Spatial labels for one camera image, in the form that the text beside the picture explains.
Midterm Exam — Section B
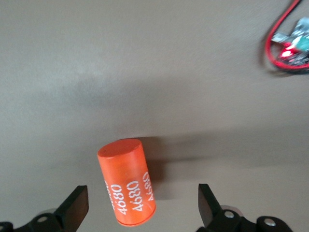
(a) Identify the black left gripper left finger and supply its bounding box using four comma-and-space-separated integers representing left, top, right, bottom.
0, 185, 89, 232

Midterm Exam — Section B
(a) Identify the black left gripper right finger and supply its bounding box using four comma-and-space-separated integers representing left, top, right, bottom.
197, 184, 294, 232

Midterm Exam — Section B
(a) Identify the orange cylinder marked 4680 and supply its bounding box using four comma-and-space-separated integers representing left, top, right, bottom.
97, 138, 157, 227

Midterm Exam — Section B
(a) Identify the small green circuit board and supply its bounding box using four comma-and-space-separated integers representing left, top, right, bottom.
271, 15, 309, 67

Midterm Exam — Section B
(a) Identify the red and black wire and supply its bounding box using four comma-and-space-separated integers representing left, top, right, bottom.
262, 0, 309, 75

